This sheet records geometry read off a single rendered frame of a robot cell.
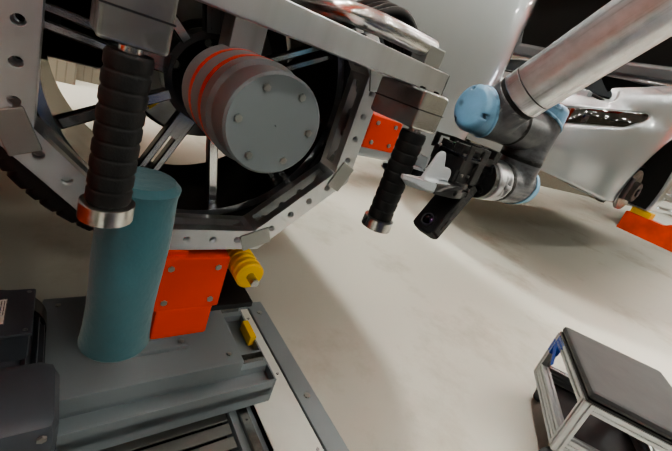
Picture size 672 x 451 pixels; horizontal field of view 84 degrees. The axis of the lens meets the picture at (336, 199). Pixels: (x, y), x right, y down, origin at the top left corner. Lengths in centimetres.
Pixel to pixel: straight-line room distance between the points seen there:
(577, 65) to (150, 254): 59
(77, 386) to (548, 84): 97
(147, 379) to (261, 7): 78
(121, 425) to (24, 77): 69
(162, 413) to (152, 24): 82
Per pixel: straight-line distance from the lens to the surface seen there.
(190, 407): 101
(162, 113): 92
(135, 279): 53
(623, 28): 58
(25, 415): 68
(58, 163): 59
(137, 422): 99
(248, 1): 39
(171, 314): 75
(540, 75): 59
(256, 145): 47
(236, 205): 77
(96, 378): 96
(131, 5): 33
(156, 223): 50
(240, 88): 44
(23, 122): 57
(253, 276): 76
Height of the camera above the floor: 93
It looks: 18 degrees down
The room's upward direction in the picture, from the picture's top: 20 degrees clockwise
